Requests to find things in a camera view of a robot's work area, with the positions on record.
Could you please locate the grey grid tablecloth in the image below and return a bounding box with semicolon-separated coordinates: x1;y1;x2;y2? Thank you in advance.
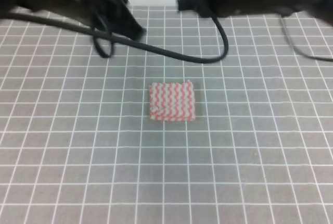
1;15;332;223

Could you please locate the thick black left cable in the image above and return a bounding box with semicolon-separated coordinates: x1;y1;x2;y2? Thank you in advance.
0;10;229;65

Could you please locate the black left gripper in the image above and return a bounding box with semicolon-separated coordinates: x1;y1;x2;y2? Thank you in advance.
88;0;146;41

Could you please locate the thin black right cable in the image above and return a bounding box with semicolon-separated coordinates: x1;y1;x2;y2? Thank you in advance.
278;7;333;62

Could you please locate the pink white wavy towel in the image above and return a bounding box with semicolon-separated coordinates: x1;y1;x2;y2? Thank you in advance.
149;80;196;122

